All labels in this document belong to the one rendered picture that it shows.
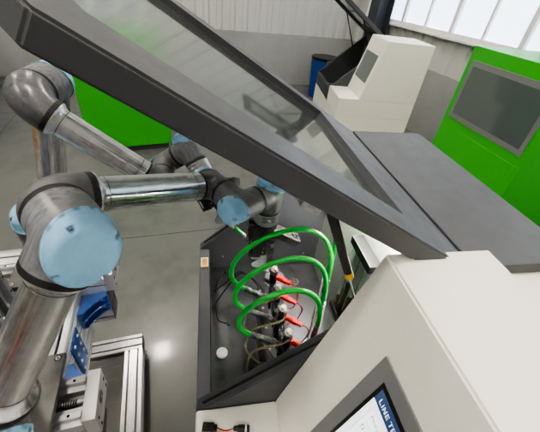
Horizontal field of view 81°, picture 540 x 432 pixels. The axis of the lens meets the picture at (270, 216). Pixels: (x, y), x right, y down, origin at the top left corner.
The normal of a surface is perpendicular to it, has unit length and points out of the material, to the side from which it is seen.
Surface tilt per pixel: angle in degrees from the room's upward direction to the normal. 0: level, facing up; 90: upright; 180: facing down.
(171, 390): 0
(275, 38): 90
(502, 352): 0
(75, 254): 84
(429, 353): 76
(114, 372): 0
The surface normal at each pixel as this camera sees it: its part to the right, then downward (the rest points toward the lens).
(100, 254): 0.76, 0.37
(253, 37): 0.29, 0.60
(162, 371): 0.11, -0.79
